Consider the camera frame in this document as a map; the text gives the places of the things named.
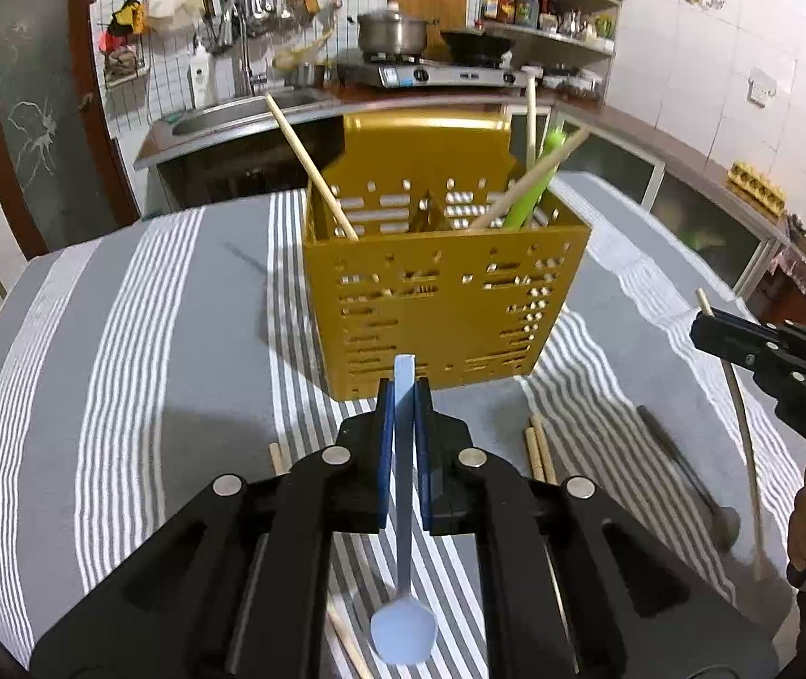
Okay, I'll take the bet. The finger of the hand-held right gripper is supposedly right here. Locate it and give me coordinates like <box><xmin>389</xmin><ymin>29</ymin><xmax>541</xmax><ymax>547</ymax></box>
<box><xmin>709</xmin><ymin>343</ymin><xmax>806</xmax><ymax>398</ymax></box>
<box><xmin>689</xmin><ymin>311</ymin><xmax>806</xmax><ymax>356</ymax></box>

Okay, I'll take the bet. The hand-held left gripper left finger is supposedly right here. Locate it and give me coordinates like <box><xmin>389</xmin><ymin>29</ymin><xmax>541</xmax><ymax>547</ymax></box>
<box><xmin>30</xmin><ymin>378</ymin><xmax>397</xmax><ymax>679</ymax></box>

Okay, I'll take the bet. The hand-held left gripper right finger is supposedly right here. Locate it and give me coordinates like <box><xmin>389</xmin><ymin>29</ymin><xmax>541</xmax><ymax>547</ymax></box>
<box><xmin>412</xmin><ymin>379</ymin><xmax>781</xmax><ymax>679</ymax></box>

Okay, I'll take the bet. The dark grey spoon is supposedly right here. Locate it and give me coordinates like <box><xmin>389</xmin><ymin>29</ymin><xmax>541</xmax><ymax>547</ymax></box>
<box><xmin>638</xmin><ymin>406</ymin><xmax>741</xmax><ymax>553</ymax></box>

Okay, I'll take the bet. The yellow perforated utensil holder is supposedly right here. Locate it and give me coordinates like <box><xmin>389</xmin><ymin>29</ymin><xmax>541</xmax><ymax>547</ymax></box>
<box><xmin>302</xmin><ymin>113</ymin><xmax>593</xmax><ymax>403</ymax></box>

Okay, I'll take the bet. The light blue plastic spoon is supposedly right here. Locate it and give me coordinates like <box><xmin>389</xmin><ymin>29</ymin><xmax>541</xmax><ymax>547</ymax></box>
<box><xmin>369</xmin><ymin>354</ymin><xmax>438</xmax><ymax>664</ymax></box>

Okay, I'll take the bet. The green-handled metal fork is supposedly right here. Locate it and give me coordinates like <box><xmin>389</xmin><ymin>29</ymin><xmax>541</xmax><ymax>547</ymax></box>
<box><xmin>504</xmin><ymin>126</ymin><xmax>568</xmax><ymax>231</ymax></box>

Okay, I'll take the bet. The glass-door counter cabinet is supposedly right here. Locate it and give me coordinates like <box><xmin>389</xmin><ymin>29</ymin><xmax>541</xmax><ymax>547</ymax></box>
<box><xmin>551</xmin><ymin>95</ymin><xmax>793</xmax><ymax>291</ymax></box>

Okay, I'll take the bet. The yellow egg tray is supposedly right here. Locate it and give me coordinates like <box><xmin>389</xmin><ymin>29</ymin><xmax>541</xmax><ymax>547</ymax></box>
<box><xmin>728</xmin><ymin>159</ymin><xmax>787</xmax><ymax>203</ymax></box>

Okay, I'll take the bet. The grey white striped tablecloth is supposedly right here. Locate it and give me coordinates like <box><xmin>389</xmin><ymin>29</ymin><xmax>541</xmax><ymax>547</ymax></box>
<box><xmin>0</xmin><ymin>170</ymin><xmax>806</xmax><ymax>679</ymax></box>

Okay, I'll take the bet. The cluster of small bowls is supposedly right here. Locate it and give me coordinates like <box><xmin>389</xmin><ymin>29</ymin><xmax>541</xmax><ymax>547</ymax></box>
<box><xmin>541</xmin><ymin>63</ymin><xmax>606</xmax><ymax>100</ymax></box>

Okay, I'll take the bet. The steel sink counter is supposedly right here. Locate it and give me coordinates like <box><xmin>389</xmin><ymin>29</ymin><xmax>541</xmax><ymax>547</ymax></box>
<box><xmin>135</xmin><ymin>81</ymin><xmax>552</xmax><ymax>171</ymax></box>

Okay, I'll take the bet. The steel sink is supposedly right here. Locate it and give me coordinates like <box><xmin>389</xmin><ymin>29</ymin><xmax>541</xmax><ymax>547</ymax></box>
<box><xmin>171</xmin><ymin>88</ymin><xmax>337</xmax><ymax>143</ymax></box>

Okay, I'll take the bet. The steel gas stove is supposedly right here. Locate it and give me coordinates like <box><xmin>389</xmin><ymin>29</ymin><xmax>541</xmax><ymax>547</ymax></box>
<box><xmin>336</xmin><ymin>49</ymin><xmax>528</xmax><ymax>89</ymax></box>

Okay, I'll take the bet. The black wok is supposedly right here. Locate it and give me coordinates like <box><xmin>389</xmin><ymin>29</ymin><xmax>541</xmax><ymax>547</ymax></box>
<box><xmin>440</xmin><ymin>28</ymin><xmax>517</xmax><ymax>65</ymax></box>

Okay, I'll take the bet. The row of condiment bottles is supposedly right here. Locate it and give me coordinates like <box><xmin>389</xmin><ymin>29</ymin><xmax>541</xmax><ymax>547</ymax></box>
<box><xmin>481</xmin><ymin>0</ymin><xmax>616</xmax><ymax>40</ymax></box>

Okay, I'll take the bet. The small steel pot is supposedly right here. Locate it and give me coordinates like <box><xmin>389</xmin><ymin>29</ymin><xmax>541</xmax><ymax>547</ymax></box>
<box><xmin>282</xmin><ymin>60</ymin><xmax>326</xmax><ymax>89</ymax></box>

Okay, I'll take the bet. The steel pot with lid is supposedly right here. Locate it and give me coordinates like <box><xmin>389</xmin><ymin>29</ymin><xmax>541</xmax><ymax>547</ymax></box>
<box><xmin>355</xmin><ymin>3</ymin><xmax>441</xmax><ymax>59</ymax></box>

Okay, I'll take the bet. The white soap bottle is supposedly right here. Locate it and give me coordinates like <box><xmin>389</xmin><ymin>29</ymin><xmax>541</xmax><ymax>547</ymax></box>
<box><xmin>187</xmin><ymin>38</ymin><xmax>212</xmax><ymax>109</ymax></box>

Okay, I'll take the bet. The steel faucet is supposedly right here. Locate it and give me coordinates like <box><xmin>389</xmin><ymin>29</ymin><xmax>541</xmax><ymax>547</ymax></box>
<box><xmin>229</xmin><ymin>0</ymin><xmax>257</xmax><ymax>96</ymax></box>

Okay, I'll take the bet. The brown frosted glass door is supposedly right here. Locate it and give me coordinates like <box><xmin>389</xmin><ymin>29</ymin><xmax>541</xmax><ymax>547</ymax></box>
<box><xmin>0</xmin><ymin>0</ymin><xmax>142</xmax><ymax>263</ymax></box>

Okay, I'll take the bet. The yellow hose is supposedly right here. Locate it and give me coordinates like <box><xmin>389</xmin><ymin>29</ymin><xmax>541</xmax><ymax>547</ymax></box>
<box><xmin>272</xmin><ymin>28</ymin><xmax>337</xmax><ymax>72</ymax></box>

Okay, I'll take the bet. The wire grid wall panel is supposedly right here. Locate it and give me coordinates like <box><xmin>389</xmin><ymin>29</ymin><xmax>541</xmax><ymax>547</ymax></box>
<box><xmin>95</xmin><ymin>0</ymin><xmax>153</xmax><ymax>89</ymax></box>

